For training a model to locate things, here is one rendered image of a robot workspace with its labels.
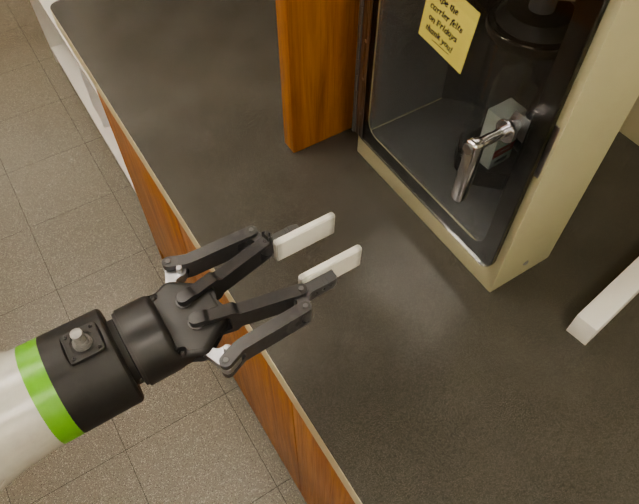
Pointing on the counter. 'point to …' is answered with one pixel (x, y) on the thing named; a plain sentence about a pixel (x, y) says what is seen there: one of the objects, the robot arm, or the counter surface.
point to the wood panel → (316, 68)
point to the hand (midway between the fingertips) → (318, 251)
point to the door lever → (472, 150)
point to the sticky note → (449, 29)
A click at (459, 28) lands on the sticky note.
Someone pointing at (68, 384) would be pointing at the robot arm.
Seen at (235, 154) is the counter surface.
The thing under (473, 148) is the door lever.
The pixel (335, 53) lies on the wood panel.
